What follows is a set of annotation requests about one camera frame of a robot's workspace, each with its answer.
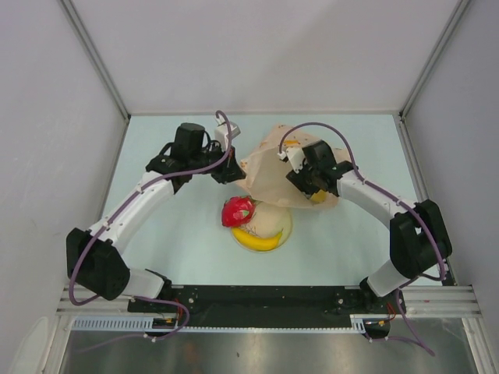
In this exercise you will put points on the cream plate with leaf motif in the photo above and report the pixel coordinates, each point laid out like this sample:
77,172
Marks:
267,221

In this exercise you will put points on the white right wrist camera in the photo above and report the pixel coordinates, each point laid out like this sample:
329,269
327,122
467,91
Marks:
295,156

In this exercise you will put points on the aluminium right corner post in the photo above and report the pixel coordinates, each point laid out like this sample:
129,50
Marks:
450,27

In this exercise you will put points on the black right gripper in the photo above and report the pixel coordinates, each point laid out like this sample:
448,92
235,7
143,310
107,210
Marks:
297,179

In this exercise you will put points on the orange fake fruit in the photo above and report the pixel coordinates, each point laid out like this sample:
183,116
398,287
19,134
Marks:
318,197

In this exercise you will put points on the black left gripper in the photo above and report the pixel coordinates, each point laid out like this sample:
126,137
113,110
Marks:
229,171

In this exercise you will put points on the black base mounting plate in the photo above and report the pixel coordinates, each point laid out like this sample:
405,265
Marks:
279,307

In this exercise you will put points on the aluminium corner post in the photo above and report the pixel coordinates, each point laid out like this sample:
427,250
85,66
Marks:
82,34
450,27

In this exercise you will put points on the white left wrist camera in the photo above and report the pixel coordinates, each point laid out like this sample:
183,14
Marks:
224,134

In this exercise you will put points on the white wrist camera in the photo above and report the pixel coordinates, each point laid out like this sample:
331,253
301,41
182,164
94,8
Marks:
295,156
224,134

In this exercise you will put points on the aluminium left corner post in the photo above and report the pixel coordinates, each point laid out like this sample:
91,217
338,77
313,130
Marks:
82,34

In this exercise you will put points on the yellow fake banana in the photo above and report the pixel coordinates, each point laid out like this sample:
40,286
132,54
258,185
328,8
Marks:
254,242

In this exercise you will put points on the aluminium right side rail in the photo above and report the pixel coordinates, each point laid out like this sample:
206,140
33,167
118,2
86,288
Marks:
437,226

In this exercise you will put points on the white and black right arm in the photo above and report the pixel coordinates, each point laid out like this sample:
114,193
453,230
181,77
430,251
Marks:
418,238

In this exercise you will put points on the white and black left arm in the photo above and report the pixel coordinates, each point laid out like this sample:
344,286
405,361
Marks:
94,256

